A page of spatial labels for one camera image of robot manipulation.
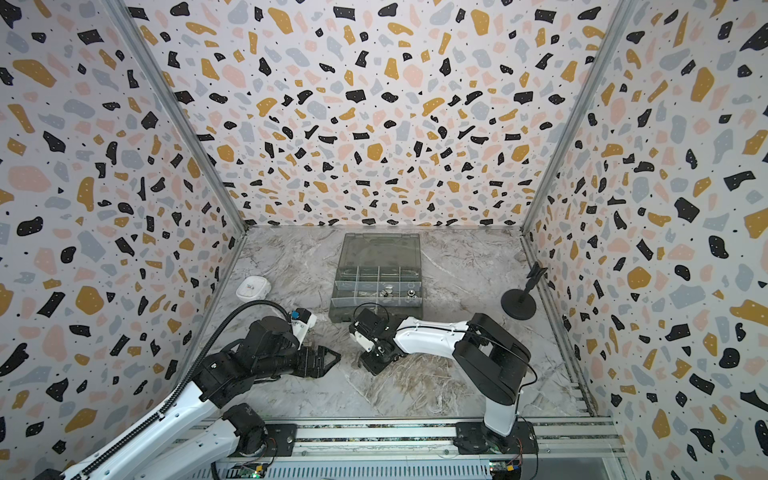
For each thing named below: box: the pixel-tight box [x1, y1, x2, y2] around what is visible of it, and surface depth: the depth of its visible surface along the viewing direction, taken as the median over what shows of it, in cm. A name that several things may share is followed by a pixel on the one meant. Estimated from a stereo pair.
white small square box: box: [236, 276, 272, 303], surface depth 100 cm
